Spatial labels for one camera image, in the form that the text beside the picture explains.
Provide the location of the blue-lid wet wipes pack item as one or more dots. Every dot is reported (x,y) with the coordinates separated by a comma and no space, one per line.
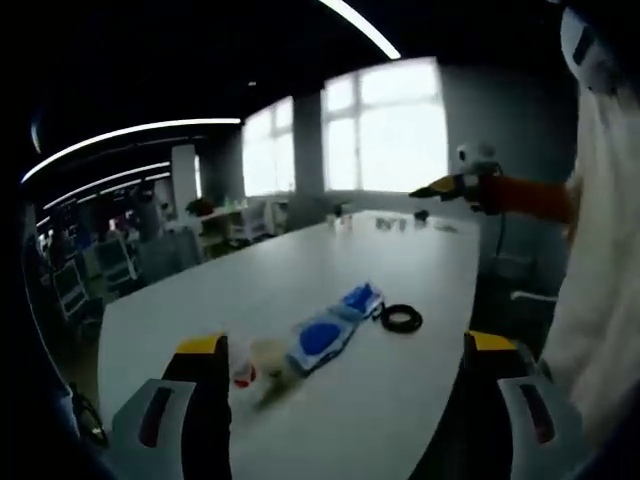
(320,332)

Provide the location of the blue plastic packet item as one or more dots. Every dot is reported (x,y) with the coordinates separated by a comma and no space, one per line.
(360,297)

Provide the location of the white worn device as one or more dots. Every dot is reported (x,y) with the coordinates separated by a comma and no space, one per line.
(600,65)

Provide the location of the long curved ceiling light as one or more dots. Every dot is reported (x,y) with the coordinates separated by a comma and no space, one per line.
(125,134)

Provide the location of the white table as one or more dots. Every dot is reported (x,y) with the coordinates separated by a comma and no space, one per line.
(325,260)

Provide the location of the white office chair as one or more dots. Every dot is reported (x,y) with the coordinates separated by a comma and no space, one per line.
(70,290)
(116,261)

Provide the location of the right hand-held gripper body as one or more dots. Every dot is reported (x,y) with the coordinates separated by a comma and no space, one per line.
(477,157)

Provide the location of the person's white shirt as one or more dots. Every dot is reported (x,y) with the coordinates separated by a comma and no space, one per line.
(600,250)

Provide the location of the potted green plant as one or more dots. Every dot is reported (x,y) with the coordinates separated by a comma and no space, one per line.
(200,206)

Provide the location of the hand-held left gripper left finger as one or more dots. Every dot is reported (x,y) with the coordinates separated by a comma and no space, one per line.
(200,400)

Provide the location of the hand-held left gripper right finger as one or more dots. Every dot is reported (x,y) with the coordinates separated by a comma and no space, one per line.
(500,370)

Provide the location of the narrow bright window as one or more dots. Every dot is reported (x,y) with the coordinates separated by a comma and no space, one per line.
(270,150)

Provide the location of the wide bright window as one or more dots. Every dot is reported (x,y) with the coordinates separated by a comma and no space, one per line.
(390,130)

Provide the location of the white storage shelf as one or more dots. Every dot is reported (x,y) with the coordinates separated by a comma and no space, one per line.
(235,225)

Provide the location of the white ceiling light strip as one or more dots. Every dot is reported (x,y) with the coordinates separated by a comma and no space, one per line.
(365,25)

